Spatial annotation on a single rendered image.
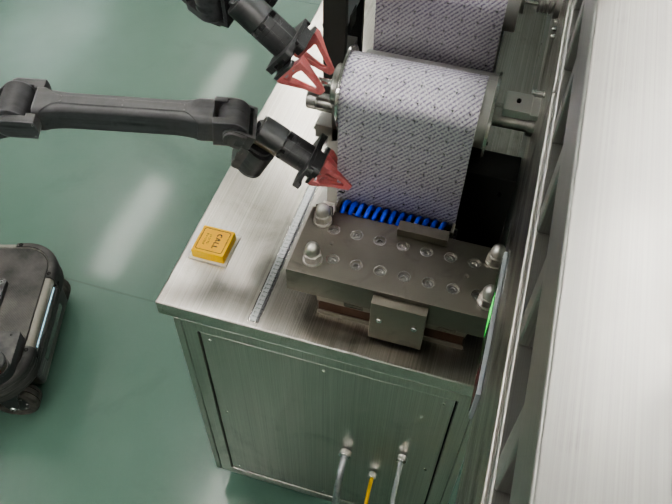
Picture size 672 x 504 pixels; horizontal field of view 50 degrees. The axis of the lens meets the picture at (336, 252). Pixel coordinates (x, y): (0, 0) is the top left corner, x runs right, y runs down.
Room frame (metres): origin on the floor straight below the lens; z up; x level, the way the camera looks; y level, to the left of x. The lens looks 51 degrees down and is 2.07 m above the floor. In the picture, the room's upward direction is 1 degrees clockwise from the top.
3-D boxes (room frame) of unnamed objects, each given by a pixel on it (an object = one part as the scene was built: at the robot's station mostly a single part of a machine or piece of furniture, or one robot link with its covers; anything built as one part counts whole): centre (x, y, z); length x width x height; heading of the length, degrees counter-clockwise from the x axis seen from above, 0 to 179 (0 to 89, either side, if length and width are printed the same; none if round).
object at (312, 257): (0.81, 0.04, 1.05); 0.04 x 0.04 x 0.04
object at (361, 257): (0.81, -0.12, 1.00); 0.40 x 0.16 x 0.06; 74
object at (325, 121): (1.07, 0.01, 1.05); 0.06 x 0.05 x 0.31; 74
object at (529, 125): (0.95, -0.30, 1.25); 0.07 x 0.04 x 0.04; 74
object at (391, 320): (0.72, -0.11, 0.96); 0.10 x 0.03 x 0.11; 74
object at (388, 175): (0.94, -0.11, 1.11); 0.23 x 0.01 x 0.18; 74
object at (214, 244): (0.94, 0.25, 0.91); 0.07 x 0.07 x 0.02; 74
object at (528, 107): (0.95, -0.30, 1.28); 0.06 x 0.05 x 0.02; 74
